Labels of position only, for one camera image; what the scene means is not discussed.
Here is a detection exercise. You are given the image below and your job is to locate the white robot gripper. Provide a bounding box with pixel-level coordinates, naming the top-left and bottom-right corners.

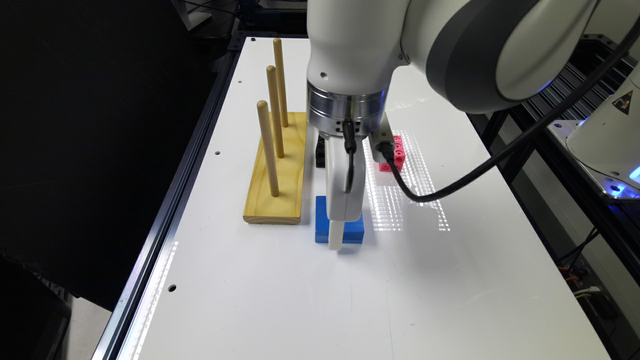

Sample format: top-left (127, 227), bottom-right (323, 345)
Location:
top-left (321, 134), bottom-right (366, 251)

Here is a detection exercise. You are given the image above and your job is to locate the blue square block with hole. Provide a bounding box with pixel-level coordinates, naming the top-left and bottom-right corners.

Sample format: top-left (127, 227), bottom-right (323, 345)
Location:
top-left (315, 196), bottom-right (364, 244)

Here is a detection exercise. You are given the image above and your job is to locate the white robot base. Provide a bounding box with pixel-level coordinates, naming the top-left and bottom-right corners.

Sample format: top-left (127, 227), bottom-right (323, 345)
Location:
top-left (548, 68), bottom-right (639, 202)

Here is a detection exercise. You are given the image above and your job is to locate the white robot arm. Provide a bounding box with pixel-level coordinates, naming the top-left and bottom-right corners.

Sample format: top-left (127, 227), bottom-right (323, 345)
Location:
top-left (307, 0), bottom-right (597, 250)

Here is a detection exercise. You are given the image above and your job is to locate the black interlocking cube block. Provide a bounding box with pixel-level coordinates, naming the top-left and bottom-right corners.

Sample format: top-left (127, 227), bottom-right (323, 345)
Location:
top-left (315, 136), bottom-right (326, 168)

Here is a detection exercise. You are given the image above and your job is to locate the pink interlocking cube block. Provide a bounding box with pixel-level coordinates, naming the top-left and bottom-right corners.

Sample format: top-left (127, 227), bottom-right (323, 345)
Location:
top-left (378, 135), bottom-right (406, 172)

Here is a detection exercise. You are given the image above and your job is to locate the wooden peg board base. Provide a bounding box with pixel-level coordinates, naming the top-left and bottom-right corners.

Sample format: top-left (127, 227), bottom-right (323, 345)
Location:
top-left (243, 112), bottom-right (307, 225)

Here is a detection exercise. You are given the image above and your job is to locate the front wooden peg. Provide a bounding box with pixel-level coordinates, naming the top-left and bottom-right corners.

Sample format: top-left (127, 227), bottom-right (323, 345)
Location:
top-left (256, 100), bottom-right (280, 197)

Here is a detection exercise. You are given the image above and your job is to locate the wooden peg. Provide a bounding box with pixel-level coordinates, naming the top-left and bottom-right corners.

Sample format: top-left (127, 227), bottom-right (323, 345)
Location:
top-left (266, 65), bottom-right (284, 158)
top-left (256, 100), bottom-right (280, 197)
top-left (273, 37), bottom-right (289, 127)

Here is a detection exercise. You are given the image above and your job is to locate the middle wooden peg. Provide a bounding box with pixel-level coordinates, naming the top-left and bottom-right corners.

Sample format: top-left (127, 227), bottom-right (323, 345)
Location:
top-left (266, 65), bottom-right (284, 158)

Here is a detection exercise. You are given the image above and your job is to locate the rear wooden peg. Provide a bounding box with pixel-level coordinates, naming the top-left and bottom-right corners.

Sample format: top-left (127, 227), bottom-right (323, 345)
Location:
top-left (273, 37), bottom-right (289, 127)

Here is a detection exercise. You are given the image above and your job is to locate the black cable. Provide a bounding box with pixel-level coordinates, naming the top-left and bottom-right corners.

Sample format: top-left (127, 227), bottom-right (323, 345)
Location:
top-left (375, 19), bottom-right (640, 204)

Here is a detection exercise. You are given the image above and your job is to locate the black aluminium frame rack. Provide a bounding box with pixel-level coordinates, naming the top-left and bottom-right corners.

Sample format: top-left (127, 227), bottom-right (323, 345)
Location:
top-left (470, 34), bottom-right (639, 278)

